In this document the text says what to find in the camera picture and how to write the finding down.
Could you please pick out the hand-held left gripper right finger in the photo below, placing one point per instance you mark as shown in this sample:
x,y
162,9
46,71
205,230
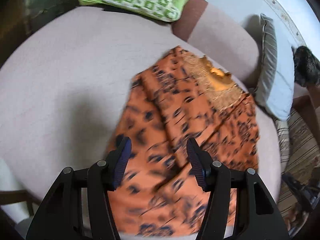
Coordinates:
x,y
197,162

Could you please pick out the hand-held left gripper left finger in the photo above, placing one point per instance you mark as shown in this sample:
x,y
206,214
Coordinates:
x,y
122,162

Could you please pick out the orange floral top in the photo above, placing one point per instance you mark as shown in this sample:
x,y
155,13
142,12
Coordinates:
x,y
180,120

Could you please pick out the striped floral pillow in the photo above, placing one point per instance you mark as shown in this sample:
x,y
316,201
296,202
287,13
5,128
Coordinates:
x,y
297,150

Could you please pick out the brown headboard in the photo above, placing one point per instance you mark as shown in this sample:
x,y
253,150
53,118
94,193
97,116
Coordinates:
x,y
303,102

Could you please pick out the wooden chair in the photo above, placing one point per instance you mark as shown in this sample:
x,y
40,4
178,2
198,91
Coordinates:
x,y
17,200

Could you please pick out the grey pillow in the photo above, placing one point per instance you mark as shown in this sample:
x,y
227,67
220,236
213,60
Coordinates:
x,y
277,80

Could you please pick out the pink bolster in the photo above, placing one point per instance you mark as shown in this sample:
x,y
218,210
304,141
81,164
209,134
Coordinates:
x,y
220,40

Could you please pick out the dark furry garment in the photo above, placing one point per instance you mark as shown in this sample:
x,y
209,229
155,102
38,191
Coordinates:
x,y
306,65

